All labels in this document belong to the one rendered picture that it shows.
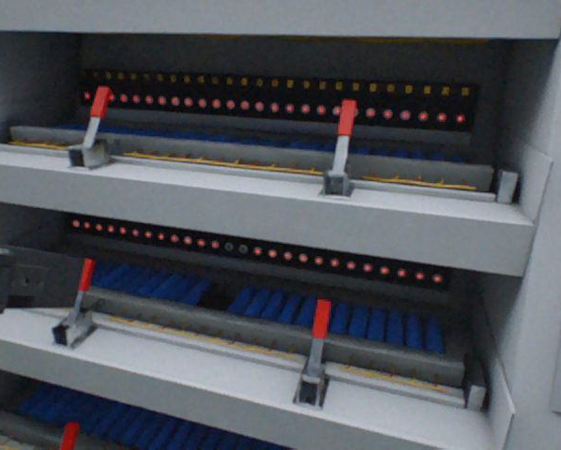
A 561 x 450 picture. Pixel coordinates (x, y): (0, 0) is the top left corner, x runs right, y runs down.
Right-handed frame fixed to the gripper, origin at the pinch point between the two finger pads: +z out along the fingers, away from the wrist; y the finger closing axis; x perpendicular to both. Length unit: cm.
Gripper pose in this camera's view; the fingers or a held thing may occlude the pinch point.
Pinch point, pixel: (4, 273)
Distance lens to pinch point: 27.2
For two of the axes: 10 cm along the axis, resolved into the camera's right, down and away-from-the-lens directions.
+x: 1.7, -9.7, 1.5
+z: 2.3, 1.8, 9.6
